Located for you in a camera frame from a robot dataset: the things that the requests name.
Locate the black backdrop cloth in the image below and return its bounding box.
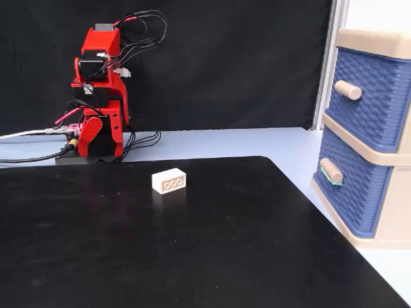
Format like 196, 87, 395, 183
0, 0, 334, 136

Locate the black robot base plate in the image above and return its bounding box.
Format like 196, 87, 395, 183
55, 146, 125, 166

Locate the white USB cable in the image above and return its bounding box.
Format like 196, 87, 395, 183
0, 127, 70, 141

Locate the red sleeved wire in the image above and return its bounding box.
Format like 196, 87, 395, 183
113, 13, 147, 28

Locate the black table mat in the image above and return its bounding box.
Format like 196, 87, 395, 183
0, 156, 411, 308

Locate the aluminium profile post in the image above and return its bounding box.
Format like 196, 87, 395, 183
313, 0, 350, 131

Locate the pink wire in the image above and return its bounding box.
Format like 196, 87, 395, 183
54, 107, 82, 127

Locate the blue woven drawer plain handle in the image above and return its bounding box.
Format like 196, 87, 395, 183
324, 47, 411, 153

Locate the black power cable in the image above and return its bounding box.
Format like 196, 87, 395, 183
0, 138, 80, 164

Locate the blue woven drawer banded handle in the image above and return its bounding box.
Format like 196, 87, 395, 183
313, 127, 393, 239

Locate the black servo wire bundle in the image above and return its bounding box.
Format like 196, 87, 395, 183
66, 9, 168, 163

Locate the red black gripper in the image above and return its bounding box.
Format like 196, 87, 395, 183
78, 99, 124, 158

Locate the white toy brick block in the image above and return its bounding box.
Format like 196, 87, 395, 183
151, 167, 188, 195

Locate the green rubber band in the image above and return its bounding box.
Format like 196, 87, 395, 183
319, 166, 345, 188

